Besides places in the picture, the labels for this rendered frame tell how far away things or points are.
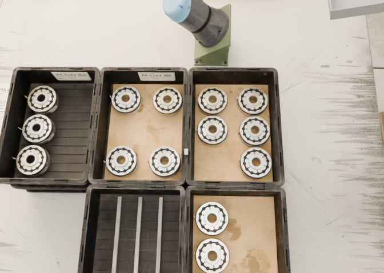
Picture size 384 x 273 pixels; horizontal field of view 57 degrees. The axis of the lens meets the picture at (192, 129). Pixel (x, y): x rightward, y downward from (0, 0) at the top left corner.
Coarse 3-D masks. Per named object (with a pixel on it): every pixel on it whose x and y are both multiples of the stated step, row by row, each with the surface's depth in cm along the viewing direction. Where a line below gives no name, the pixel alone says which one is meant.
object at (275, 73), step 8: (192, 72) 118; (272, 72) 118; (192, 80) 118; (192, 88) 117; (280, 112) 113; (280, 120) 112; (280, 128) 111; (280, 136) 111; (280, 144) 110; (280, 152) 110; (280, 160) 110; (280, 168) 107; (280, 176) 107; (192, 184) 106; (200, 184) 106; (208, 184) 106; (216, 184) 106; (224, 184) 106; (232, 184) 106; (240, 184) 106; (248, 184) 106; (256, 184) 106; (264, 184) 107; (272, 184) 106; (280, 184) 106
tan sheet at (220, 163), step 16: (224, 112) 124; (240, 112) 124; (224, 144) 121; (240, 144) 120; (208, 160) 119; (224, 160) 119; (256, 160) 118; (208, 176) 117; (224, 176) 117; (240, 176) 117; (272, 176) 117
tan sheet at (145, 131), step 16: (144, 96) 127; (112, 112) 125; (144, 112) 125; (112, 128) 124; (128, 128) 123; (144, 128) 123; (160, 128) 123; (176, 128) 123; (112, 144) 122; (128, 144) 121; (144, 144) 121; (160, 144) 121; (176, 144) 121; (144, 160) 120; (112, 176) 118; (128, 176) 118; (144, 176) 118; (176, 176) 118
